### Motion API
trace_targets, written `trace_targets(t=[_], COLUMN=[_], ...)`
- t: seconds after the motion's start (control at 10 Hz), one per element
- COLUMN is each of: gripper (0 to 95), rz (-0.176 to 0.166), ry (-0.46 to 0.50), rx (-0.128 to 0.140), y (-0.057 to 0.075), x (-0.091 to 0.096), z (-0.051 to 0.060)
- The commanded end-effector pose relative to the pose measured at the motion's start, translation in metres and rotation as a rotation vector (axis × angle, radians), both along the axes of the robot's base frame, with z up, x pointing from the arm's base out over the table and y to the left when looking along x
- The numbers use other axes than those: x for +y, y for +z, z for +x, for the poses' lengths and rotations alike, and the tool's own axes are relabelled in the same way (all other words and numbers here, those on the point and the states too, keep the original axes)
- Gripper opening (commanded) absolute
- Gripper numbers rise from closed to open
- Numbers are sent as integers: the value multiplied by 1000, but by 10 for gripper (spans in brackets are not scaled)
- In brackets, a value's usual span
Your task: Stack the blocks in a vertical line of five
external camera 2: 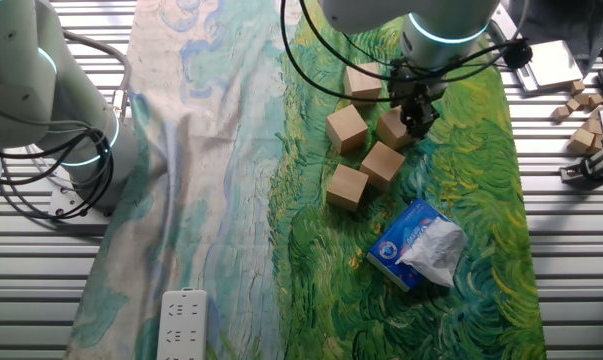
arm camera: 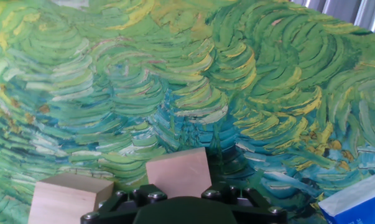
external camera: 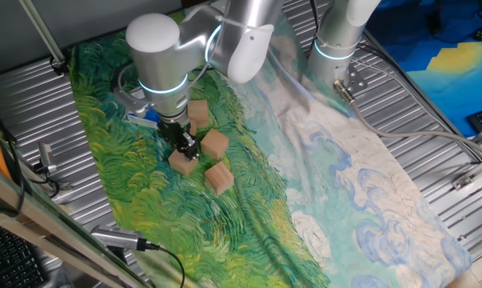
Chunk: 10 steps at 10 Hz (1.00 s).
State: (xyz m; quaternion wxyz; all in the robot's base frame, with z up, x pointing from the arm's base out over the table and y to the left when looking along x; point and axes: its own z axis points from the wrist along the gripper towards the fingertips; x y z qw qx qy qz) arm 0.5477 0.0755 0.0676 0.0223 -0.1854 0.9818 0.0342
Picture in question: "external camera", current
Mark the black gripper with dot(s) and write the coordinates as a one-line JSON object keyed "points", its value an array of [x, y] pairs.
{"points": [[173, 134]]}

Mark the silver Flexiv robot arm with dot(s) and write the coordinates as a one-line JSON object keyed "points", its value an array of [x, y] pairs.
{"points": [[160, 60]]}

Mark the blue tissue pack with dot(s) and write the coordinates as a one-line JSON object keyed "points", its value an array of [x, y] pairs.
{"points": [[142, 121]]}

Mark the painted landscape cloth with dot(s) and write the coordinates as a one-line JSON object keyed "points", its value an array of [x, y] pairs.
{"points": [[244, 224]]}

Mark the black pole clamp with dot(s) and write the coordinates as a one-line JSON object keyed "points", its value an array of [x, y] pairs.
{"points": [[58, 68]]}

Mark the grey green pole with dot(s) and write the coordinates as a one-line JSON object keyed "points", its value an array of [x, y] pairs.
{"points": [[41, 30]]}

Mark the blue and yellow mat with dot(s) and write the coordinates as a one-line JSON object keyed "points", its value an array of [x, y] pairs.
{"points": [[456, 60]]}

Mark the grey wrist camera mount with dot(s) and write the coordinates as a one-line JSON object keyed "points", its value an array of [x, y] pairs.
{"points": [[130, 105]]}

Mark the silver bar camera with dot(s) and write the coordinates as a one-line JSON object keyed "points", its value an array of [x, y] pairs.
{"points": [[112, 237]]}

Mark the small silver camera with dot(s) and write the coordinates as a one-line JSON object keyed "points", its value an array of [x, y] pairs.
{"points": [[46, 156]]}

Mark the metal frame beam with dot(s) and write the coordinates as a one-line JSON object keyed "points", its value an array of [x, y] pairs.
{"points": [[45, 224]]}

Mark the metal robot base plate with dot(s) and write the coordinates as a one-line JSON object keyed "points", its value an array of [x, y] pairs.
{"points": [[356, 82]]}

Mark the aluminium bar with bracket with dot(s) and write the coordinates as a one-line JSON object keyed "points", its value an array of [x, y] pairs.
{"points": [[478, 172]]}

